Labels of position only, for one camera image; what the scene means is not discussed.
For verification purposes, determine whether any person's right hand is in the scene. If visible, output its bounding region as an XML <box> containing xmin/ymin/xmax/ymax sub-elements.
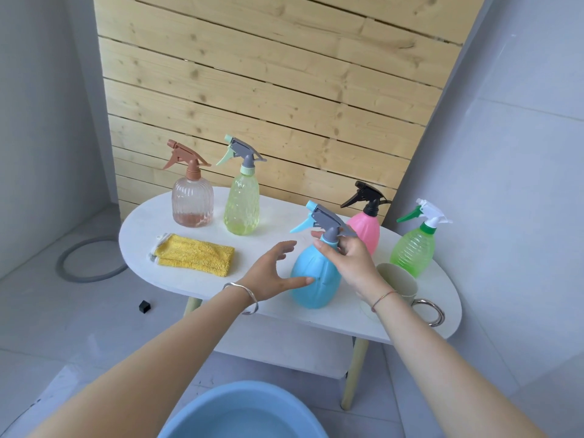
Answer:
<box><xmin>311</xmin><ymin>231</ymin><xmax>394</xmax><ymax>309</ymax></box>

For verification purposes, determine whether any person's left hand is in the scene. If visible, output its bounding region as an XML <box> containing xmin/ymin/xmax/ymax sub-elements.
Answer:
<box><xmin>237</xmin><ymin>241</ymin><xmax>315</xmax><ymax>303</ymax></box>

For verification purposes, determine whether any blue spray bottle grey trigger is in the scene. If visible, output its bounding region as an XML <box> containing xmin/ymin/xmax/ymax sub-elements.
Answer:
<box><xmin>290</xmin><ymin>200</ymin><xmax>358</xmax><ymax>310</ymax></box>

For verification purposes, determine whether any person's right forearm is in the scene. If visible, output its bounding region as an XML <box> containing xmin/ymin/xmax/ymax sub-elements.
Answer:
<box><xmin>372</xmin><ymin>292</ymin><xmax>548</xmax><ymax>438</ymax></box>

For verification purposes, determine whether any person's left forearm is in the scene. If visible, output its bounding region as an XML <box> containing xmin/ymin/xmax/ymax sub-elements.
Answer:
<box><xmin>27</xmin><ymin>287</ymin><xmax>257</xmax><ymax>438</ymax></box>

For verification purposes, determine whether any pink spray bottle black trigger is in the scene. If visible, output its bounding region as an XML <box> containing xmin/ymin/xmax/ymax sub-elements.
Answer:
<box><xmin>340</xmin><ymin>181</ymin><xmax>391</xmax><ymax>256</ymax></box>

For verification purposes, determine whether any white oval side table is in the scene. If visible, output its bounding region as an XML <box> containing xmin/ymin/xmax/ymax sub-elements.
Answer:
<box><xmin>119</xmin><ymin>186</ymin><xmax>463</xmax><ymax>411</ymax></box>

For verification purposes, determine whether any green spray bottle white trigger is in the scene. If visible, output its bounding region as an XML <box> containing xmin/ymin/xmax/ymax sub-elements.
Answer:
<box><xmin>390</xmin><ymin>199</ymin><xmax>453</xmax><ymax>278</ymax></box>

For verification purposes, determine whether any yellow-green spray bottle grey trigger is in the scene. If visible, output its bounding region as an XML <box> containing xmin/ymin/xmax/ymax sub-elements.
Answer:
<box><xmin>216</xmin><ymin>135</ymin><xmax>268</xmax><ymax>237</ymax></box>

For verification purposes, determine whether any yellow microfibre cloth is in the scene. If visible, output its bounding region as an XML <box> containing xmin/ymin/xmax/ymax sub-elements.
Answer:
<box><xmin>147</xmin><ymin>233</ymin><xmax>235</xmax><ymax>278</ymax></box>

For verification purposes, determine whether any clear pink spray bottle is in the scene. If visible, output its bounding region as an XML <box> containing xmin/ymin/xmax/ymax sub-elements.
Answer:
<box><xmin>163</xmin><ymin>140</ymin><xmax>214</xmax><ymax>228</ymax></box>

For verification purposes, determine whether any blue plastic basin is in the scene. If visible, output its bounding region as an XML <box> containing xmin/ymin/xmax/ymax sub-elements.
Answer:
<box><xmin>157</xmin><ymin>381</ymin><xmax>329</xmax><ymax>438</ymax></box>

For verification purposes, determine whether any wooden slat panel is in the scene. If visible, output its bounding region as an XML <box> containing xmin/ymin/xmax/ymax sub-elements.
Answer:
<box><xmin>92</xmin><ymin>0</ymin><xmax>487</xmax><ymax>224</ymax></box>

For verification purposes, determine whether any silver bangle bracelet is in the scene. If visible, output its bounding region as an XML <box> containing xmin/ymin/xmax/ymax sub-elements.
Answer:
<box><xmin>223</xmin><ymin>282</ymin><xmax>260</xmax><ymax>315</ymax></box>

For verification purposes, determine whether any thin red string bracelet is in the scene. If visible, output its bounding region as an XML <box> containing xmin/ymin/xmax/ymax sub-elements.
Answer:
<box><xmin>370</xmin><ymin>290</ymin><xmax>400</xmax><ymax>313</ymax></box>

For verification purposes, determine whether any beige cup with metal handle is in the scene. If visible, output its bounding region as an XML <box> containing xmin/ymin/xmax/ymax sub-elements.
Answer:
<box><xmin>360</xmin><ymin>262</ymin><xmax>446</xmax><ymax>328</ymax></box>

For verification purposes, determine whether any grey hose ring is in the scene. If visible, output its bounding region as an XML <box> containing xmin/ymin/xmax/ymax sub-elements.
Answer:
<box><xmin>56</xmin><ymin>236</ymin><xmax>129</xmax><ymax>284</ymax></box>

